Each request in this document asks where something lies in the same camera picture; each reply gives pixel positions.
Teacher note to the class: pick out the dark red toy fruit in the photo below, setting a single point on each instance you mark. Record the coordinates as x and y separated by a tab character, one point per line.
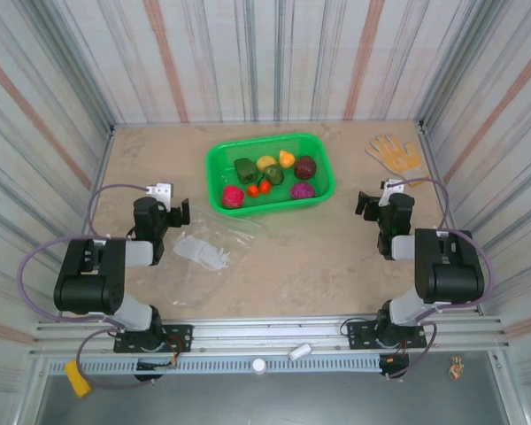
305	167

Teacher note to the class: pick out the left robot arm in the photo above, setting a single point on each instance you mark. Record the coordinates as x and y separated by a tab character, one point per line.
84	288

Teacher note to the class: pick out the yellow toy lemon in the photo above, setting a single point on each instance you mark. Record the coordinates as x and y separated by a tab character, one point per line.
265	163

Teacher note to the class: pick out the small colourful figurine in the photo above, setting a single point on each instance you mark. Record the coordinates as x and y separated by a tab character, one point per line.
456	368

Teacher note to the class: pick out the purple toy cabbage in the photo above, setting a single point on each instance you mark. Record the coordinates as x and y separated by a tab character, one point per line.
302	191

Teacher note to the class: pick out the pink-red toy fruit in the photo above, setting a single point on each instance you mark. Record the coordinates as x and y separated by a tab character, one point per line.
233	197

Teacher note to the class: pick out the clear zip-top bag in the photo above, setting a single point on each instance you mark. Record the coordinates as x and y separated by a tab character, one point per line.
230	234

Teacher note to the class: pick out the olive green toy avocado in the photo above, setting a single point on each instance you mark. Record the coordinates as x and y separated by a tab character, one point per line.
274	175

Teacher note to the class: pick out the aluminium mounting rail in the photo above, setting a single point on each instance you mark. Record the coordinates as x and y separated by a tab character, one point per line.
270	329

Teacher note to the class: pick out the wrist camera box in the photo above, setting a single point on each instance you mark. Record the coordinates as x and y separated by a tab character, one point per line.
391	186
161	190

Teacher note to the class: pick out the white round cap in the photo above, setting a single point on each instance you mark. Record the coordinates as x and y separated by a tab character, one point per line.
259	365

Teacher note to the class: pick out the yellow-palmed work glove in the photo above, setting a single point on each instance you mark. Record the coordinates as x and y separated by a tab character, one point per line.
398	161

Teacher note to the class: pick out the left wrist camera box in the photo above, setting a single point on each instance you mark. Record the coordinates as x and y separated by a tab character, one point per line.
161	190

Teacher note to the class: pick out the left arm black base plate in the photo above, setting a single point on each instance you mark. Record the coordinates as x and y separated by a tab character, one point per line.
181	336

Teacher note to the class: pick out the dark green toy pepper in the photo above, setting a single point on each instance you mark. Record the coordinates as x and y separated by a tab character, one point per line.
245	170

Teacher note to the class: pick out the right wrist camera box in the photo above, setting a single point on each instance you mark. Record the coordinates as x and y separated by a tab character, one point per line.
391	186

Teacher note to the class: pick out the small white plastic piece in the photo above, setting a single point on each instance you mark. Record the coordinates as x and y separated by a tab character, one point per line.
300	351

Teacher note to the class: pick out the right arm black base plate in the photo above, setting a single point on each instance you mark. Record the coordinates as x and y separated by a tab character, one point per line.
358	332

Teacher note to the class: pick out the green plastic basket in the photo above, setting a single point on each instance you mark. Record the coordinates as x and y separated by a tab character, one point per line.
310	146

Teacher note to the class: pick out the orange-yellow toy fruit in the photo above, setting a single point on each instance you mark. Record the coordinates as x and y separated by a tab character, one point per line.
287	159

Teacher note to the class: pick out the yellow plastic block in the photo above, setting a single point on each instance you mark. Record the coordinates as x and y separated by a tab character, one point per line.
77	376

